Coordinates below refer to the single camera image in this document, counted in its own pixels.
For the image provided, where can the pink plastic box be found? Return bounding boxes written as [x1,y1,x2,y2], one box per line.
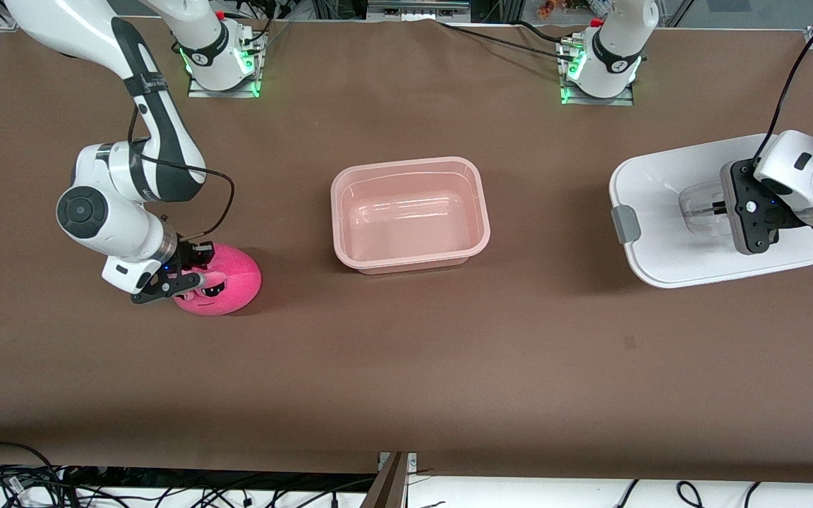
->
[330,157,491,276]

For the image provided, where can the long black table cable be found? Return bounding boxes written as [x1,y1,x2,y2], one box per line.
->
[437,20,580,61]

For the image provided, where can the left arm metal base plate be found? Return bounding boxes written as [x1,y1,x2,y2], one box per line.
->
[560,39,635,107]

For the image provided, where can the aluminium frame rail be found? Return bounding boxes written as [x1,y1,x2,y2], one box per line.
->
[366,0,472,22]

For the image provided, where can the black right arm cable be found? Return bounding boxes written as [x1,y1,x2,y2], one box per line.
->
[126,106,236,238]

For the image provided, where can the short black table cable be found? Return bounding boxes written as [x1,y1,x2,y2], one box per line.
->
[512,18,573,44]

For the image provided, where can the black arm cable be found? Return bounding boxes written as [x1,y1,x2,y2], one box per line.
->
[752,0,813,235]
[126,106,236,238]

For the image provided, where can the black right base cable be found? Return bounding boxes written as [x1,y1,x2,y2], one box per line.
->
[234,13,273,47]

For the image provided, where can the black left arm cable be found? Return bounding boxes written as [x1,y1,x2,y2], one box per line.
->
[752,0,813,235]

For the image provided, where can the metal bracket with brown beam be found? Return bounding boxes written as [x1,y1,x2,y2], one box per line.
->
[363,452,418,508]

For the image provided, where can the white box lid grey clips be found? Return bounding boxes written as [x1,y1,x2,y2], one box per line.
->
[608,133,813,289]

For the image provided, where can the brown paper table cover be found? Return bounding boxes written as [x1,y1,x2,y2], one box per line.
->
[0,18,813,484]

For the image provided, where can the pink plush toy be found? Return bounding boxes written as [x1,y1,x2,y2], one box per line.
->
[172,242,263,316]

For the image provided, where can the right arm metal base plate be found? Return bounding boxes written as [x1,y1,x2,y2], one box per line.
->
[188,32,267,99]

